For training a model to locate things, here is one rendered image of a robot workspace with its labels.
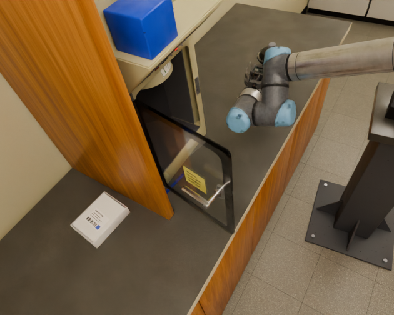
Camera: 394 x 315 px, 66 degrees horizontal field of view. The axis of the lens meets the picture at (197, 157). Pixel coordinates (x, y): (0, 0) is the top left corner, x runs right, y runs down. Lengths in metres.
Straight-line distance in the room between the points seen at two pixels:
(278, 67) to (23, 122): 0.83
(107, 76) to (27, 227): 0.79
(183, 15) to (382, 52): 0.46
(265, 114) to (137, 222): 0.56
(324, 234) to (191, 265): 1.25
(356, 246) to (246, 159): 1.14
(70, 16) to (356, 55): 0.61
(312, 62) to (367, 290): 1.48
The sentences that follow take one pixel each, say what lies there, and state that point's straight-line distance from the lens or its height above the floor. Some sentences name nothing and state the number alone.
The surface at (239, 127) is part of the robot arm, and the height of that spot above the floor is 1.20.
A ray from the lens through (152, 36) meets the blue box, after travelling 0.65.
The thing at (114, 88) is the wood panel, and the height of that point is 1.51.
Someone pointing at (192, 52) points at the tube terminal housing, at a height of 1.33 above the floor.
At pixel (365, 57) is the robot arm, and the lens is 0.81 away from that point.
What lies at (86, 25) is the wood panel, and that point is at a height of 1.64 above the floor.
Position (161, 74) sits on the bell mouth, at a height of 1.34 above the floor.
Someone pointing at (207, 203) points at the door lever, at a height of 1.21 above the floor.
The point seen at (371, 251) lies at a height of 0.01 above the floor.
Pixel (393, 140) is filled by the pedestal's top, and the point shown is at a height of 0.93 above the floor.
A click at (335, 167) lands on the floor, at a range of 2.40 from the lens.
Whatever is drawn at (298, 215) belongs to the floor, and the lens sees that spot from 2.13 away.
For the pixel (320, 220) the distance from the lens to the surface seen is 2.13.
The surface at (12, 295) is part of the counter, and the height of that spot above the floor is 0.94.
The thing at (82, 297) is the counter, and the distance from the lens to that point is 1.06.
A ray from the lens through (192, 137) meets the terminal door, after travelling 0.66.
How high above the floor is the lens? 1.87
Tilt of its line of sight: 52 degrees down
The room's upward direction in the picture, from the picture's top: 11 degrees counter-clockwise
